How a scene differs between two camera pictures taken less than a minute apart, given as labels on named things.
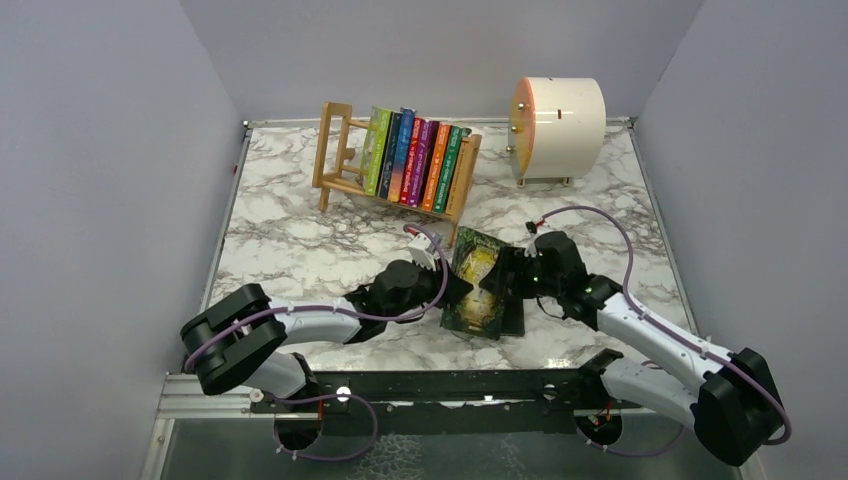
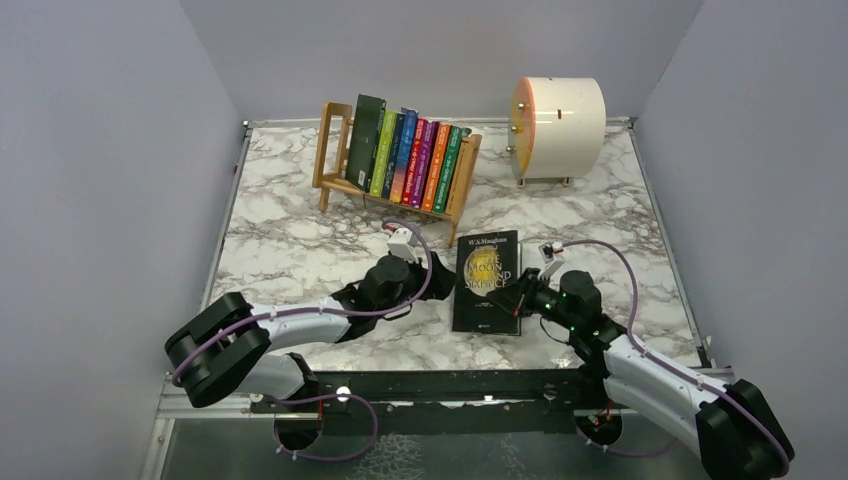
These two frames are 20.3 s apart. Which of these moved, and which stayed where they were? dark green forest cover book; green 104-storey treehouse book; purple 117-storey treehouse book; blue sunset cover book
Moved: dark green forest cover book
Stayed: blue sunset cover book; green 104-storey treehouse book; purple 117-storey treehouse book
